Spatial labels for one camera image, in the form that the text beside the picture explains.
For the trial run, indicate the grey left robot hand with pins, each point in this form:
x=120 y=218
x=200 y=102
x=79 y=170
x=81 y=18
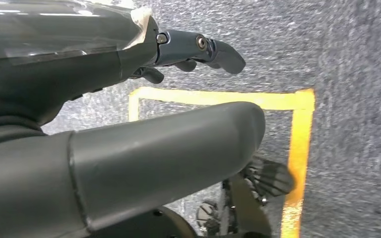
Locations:
x=144 y=157

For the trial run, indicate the yellow floor tape square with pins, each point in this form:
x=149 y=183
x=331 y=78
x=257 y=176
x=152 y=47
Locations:
x=299 y=138

